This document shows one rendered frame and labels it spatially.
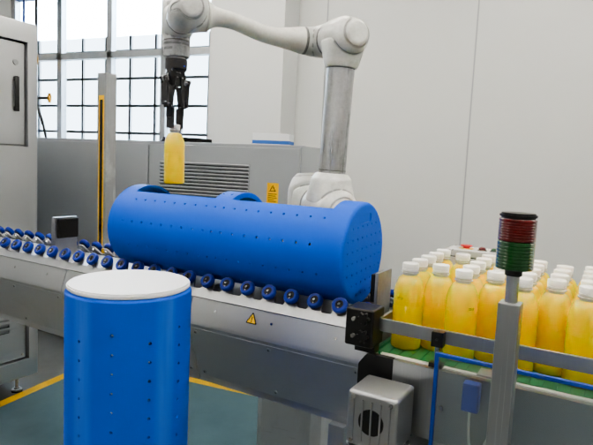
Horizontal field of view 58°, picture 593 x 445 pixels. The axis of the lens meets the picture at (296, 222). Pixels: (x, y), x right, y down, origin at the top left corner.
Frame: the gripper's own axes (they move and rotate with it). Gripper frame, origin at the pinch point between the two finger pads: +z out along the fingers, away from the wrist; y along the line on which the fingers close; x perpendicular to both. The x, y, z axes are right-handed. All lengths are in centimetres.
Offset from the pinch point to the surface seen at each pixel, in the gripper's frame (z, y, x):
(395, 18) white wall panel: -103, -259, -21
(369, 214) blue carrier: 27, 2, 76
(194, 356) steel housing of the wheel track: 76, 15, 24
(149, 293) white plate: 44, 60, 50
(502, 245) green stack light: 27, 43, 118
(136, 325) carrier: 50, 62, 49
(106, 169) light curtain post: 20, -25, -65
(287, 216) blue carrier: 29, 16, 57
